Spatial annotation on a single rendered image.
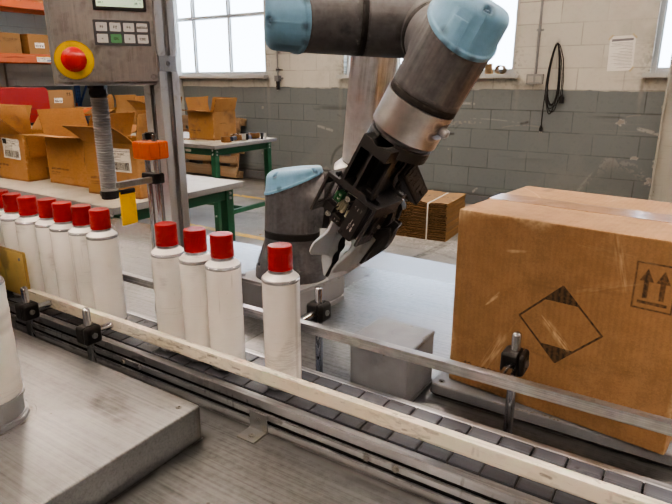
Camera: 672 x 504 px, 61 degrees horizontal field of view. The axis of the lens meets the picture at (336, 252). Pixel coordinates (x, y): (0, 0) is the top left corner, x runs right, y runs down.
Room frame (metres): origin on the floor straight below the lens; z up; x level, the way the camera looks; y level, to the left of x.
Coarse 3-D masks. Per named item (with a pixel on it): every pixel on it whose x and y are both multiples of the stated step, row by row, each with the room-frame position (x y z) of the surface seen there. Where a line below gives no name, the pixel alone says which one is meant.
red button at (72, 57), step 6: (66, 48) 0.95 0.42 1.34; (72, 48) 0.96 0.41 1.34; (78, 48) 0.96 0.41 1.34; (66, 54) 0.95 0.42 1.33; (72, 54) 0.95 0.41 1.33; (78, 54) 0.95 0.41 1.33; (84, 54) 0.96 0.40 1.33; (66, 60) 0.95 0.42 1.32; (72, 60) 0.95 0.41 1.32; (78, 60) 0.95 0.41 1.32; (84, 60) 0.96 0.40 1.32; (66, 66) 0.95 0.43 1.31; (72, 66) 0.95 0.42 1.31; (78, 66) 0.95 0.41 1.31; (84, 66) 0.96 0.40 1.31
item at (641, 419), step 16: (128, 272) 0.98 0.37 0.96; (304, 320) 0.76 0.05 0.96; (320, 336) 0.74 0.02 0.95; (336, 336) 0.72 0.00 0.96; (352, 336) 0.71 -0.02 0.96; (384, 352) 0.68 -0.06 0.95; (400, 352) 0.67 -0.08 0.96; (416, 352) 0.66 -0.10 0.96; (432, 368) 0.64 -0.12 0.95; (448, 368) 0.63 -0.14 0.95; (464, 368) 0.62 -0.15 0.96; (480, 368) 0.62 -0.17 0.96; (496, 384) 0.60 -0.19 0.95; (512, 384) 0.59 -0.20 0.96; (528, 384) 0.58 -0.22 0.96; (544, 400) 0.57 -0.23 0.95; (560, 400) 0.56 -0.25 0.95; (576, 400) 0.55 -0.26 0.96; (592, 400) 0.55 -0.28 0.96; (608, 416) 0.53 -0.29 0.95; (624, 416) 0.53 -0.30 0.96; (640, 416) 0.52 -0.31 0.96; (656, 416) 0.52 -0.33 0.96
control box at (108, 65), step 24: (48, 0) 0.97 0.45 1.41; (72, 0) 0.98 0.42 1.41; (48, 24) 0.97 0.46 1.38; (72, 24) 0.98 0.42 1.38; (96, 48) 0.99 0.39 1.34; (120, 48) 1.01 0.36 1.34; (144, 48) 1.02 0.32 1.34; (72, 72) 0.98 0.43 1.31; (96, 72) 0.99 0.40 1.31; (120, 72) 1.00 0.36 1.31; (144, 72) 1.02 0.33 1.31
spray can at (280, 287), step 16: (272, 256) 0.72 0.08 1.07; (288, 256) 0.72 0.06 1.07; (272, 272) 0.72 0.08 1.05; (288, 272) 0.72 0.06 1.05; (272, 288) 0.71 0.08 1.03; (288, 288) 0.71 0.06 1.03; (272, 304) 0.71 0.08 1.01; (288, 304) 0.71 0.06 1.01; (272, 320) 0.71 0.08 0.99; (288, 320) 0.71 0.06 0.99; (272, 336) 0.71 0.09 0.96; (288, 336) 0.71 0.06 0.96; (272, 352) 0.71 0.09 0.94; (288, 352) 0.71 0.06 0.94; (272, 368) 0.71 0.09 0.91; (288, 368) 0.71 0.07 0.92
